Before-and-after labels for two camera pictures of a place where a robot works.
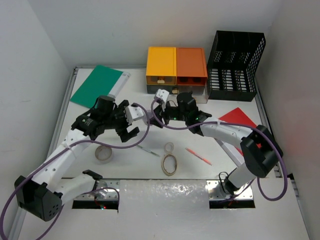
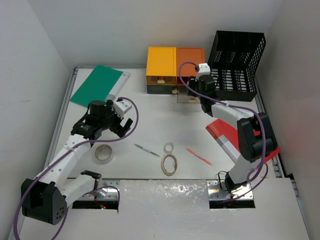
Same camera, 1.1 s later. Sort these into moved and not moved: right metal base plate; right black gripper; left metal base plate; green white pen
Moved: right black gripper
Not moved: right metal base plate; left metal base plate; green white pen
